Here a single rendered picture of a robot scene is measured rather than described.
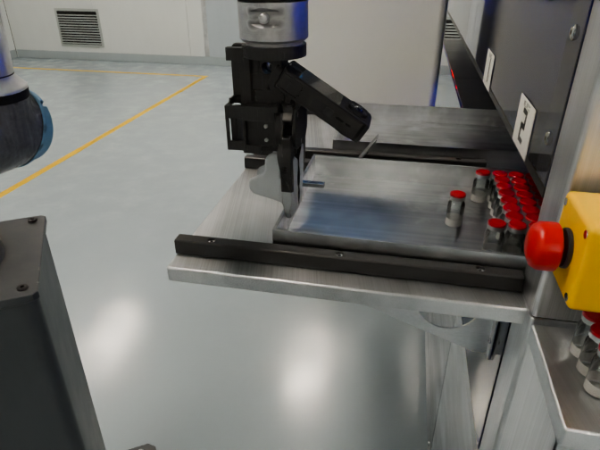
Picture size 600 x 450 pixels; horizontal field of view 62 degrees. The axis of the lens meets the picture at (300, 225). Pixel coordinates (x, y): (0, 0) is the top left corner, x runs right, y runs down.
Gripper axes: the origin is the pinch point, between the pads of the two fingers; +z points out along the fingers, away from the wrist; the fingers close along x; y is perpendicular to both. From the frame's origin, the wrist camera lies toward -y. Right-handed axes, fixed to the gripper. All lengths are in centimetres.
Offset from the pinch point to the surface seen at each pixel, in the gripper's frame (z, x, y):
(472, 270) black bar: 1.8, 7.8, -21.4
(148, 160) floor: 91, -229, 150
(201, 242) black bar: 1.6, 8.0, 9.8
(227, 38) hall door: 60, -543, 200
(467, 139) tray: 3.8, -42.9, -25.3
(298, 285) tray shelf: 4.0, 11.0, -2.7
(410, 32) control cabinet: -10, -88, -12
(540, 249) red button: -8.3, 19.8, -23.8
